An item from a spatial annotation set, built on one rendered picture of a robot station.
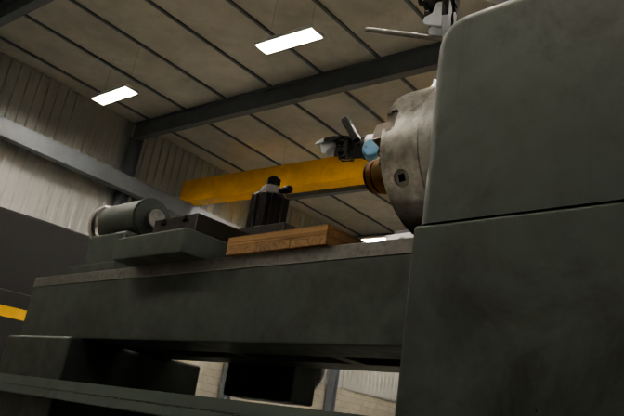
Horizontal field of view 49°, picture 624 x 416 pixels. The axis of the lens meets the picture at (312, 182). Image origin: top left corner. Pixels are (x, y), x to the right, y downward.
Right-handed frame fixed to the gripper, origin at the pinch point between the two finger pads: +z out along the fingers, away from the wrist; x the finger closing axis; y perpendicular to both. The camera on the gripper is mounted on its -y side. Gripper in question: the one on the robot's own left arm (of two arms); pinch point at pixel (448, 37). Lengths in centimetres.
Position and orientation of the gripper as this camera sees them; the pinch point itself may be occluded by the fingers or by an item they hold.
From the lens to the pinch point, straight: 155.8
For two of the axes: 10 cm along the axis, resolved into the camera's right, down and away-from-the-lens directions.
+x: -4.1, -3.5, -8.4
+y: -9.0, 0.3, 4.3
